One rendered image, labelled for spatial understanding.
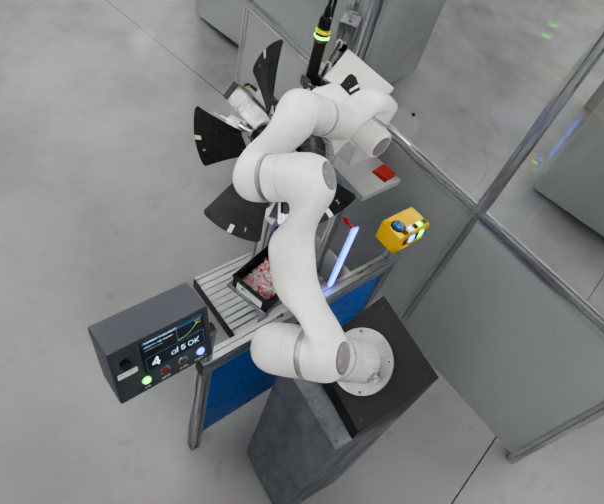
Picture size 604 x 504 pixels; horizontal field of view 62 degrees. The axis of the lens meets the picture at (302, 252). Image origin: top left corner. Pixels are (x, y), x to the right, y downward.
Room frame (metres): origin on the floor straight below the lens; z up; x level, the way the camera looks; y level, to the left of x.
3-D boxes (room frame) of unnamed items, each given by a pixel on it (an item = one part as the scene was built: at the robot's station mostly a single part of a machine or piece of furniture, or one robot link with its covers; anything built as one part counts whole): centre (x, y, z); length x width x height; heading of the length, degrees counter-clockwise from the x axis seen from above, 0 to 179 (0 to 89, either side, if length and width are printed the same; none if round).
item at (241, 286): (1.08, 0.09, 0.84); 0.22 x 0.17 x 0.07; 157
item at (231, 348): (1.04, -0.08, 0.82); 0.90 x 0.04 x 0.08; 142
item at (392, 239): (1.35, -0.33, 1.02); 0.16 x 0.10 x 0.11; 142
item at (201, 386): (0.70, 0.18, 0.39); 0.04 x 0.04 x 0.78; 52
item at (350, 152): (1.91, -0.06, 0.91); 0.17 x 0.16 x 0.11; 142
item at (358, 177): (1.84, -0.10, 0.84); 0.36 x 0.24 x 0.03; 52
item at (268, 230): (1.50, 0.18, 0.45); 0.09 x 0.04 x 0.91; 52
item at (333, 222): (1.84, -0.10, 0.41); 0.04 x 0.04 x 0.83; 52
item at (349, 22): (1.96, 0.11, 1.38); 0.10 x 0.07 x 0.08; 177
